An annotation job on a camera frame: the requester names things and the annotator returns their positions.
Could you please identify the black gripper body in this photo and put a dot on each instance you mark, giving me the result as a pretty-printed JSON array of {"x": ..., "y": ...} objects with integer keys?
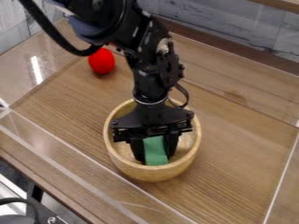
[{"x": 139, "y": 121}]

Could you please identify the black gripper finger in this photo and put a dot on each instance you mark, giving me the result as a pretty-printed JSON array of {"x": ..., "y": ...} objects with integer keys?
[
  {"x": 138, "y": 149},
  {"x": 170, "y": 141}
]

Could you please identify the green rectangular block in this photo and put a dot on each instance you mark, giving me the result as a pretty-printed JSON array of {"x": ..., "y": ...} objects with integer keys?
[{"x": 155, "y": 154}]

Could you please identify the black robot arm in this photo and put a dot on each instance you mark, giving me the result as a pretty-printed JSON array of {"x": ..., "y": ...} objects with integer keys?
[{"x": 118, "y": 22}]

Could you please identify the brown wooden bowl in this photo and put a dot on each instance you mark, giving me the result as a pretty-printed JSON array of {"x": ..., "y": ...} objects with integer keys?
[{"x": 130, "y": 166}]

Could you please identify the red plush strawberry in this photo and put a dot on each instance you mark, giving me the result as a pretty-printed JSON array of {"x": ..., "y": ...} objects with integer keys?
[{"x": 102, "y": 61}]

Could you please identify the black table leg frame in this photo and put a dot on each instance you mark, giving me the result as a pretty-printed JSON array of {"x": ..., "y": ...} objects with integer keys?
[{"x": 51, "y": 211}]

